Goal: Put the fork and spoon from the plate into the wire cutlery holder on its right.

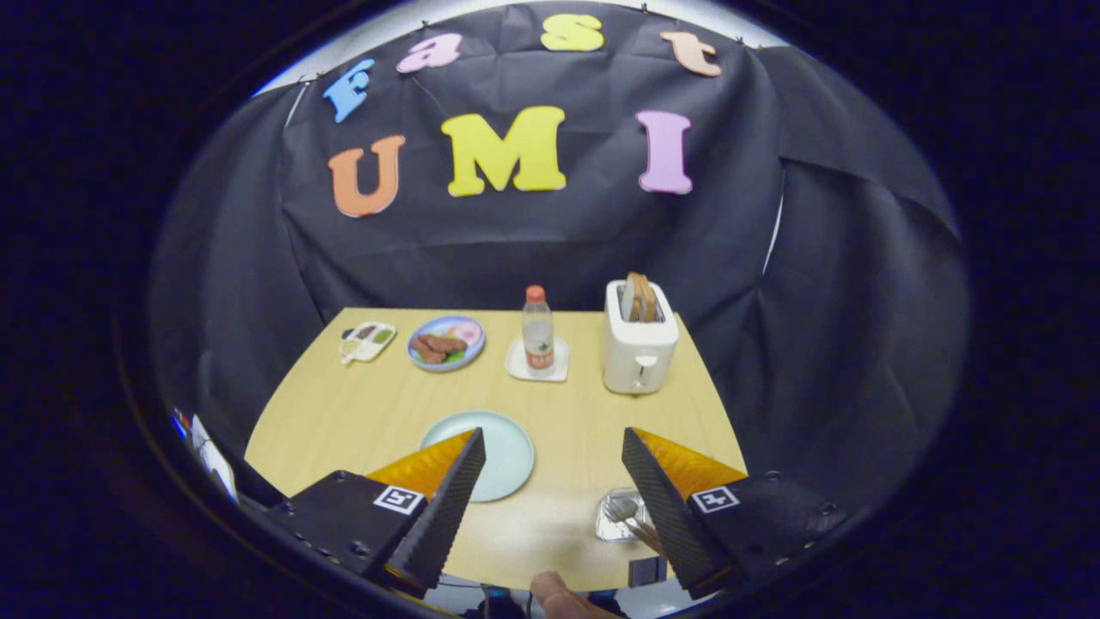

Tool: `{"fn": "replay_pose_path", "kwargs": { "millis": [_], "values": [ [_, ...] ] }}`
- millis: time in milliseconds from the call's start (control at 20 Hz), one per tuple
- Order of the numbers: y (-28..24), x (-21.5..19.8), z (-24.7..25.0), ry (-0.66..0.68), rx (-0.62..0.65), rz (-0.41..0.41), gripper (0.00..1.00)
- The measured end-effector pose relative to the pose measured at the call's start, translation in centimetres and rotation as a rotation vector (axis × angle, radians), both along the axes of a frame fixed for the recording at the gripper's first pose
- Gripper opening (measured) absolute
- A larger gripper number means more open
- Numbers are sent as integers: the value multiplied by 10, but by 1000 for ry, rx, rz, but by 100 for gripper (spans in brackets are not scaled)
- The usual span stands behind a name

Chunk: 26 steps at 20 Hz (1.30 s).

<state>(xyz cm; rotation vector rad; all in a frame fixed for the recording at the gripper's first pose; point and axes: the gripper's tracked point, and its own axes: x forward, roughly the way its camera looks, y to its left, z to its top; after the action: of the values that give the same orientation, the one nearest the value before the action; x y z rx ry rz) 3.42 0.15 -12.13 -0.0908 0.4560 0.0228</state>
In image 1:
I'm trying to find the clear water bottle red cap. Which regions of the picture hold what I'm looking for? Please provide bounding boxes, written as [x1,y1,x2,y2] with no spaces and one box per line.
[522,285,556,378]

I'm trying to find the white square coaster tray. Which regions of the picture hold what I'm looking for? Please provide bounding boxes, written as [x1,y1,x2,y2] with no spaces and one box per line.
[505,336,571,383]

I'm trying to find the pale green round plate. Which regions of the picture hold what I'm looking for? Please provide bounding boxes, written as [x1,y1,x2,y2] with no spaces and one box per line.
[419,410,535,503]

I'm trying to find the stack of white papers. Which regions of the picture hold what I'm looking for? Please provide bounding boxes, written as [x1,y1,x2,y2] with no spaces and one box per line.
[172,411,240,501]

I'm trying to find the white toaster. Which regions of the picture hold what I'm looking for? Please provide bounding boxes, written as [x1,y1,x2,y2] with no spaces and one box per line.
[602,279,680,395]

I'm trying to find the blue patterned food plate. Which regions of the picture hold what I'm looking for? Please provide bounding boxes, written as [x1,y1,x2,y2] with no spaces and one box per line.
[406,316,486,372]

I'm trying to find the small white sauce dish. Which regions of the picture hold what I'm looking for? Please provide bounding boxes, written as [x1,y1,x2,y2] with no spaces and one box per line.
[340,322,398,366]

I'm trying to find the black backdrop cloth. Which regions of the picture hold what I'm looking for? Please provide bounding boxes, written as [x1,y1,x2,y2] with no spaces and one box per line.
[148,0,970,517]

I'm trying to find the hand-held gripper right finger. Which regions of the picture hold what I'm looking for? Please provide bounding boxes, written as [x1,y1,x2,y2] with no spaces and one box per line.
[621,426,852,601]

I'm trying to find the brown grilled sausages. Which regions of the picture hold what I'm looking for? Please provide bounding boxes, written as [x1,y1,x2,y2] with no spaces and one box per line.
[411,334,468,364]

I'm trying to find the metal fork wooden handle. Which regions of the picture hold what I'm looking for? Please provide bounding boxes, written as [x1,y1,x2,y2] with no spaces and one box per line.
[604,499,667,555]

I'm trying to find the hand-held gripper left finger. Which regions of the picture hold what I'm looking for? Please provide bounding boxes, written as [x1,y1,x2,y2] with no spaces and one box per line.
[271,427,487,600]

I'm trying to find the metal wire drain basket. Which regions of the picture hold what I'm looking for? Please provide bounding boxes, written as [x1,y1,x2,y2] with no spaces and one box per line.
[596,487,658,543]

